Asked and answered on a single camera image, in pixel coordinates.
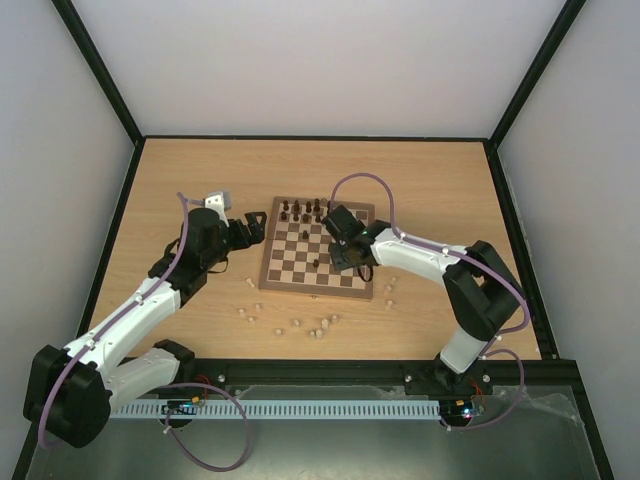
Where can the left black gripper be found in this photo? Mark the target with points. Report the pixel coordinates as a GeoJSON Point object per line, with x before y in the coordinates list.
{"type": "Point", "coordinates": [258, 234]}

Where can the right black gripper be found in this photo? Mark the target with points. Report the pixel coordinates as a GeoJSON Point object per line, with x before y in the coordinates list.
{"type": "Point", "coordinates": [343, 255]}

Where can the wooden chess board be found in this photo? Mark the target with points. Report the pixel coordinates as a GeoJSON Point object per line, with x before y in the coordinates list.
{"type": "Point", "coordinates": [287, 259]}

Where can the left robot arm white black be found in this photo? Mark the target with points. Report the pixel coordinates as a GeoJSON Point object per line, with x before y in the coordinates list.
{"type": "Point", "coordinates": [72, 391]}

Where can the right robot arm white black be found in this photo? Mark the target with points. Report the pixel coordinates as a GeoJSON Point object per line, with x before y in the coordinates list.
{"type": "Point", "coordinates": [482, 292]}

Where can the right controller board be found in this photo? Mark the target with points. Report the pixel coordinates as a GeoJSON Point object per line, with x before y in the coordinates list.
{"type": "Point", "coordinates": [464, 408]}

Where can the controller board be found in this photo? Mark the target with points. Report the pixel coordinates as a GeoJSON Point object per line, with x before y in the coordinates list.
{"type": "Point", "coordinates": [187, 407]}
{"type": "Point", "coordinates": [464, 408]}

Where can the left controller board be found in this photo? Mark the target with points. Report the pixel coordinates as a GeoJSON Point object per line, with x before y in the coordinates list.
{"type": "Point", "coordinates": [187, 407]}

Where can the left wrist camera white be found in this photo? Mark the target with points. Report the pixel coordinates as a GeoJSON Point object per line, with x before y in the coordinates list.
{"type": "Point", "coordinates": [220, 200]}

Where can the white slotted cable duct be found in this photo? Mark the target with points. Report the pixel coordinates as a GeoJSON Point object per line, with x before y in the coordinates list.
{"type": "Point", "coordinates": [293, 409]}

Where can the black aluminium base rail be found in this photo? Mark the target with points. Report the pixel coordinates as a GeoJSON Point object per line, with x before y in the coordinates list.
{"type": "Point", "coordinates": [416, 377]}

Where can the black cage frame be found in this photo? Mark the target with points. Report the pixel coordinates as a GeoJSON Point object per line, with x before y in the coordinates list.
{"type": "Point", "coordinates": [541, 326]}

